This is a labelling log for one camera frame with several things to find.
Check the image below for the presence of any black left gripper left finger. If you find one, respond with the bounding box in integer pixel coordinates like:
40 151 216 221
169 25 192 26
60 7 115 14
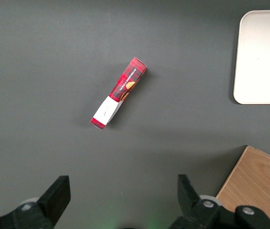
0 175 71 229

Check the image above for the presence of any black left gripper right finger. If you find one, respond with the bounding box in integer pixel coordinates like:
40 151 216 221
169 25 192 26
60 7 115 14
168 174 270 229

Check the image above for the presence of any red plaid cookie box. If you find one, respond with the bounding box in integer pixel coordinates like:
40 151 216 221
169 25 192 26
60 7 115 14
90 57 148 132

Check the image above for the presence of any cream plastic tray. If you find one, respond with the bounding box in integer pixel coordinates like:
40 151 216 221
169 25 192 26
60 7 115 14
233 9 270 105

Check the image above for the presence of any wooden two-drawer cabinet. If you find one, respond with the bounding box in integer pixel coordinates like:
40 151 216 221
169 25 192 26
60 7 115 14
216 145 270 229

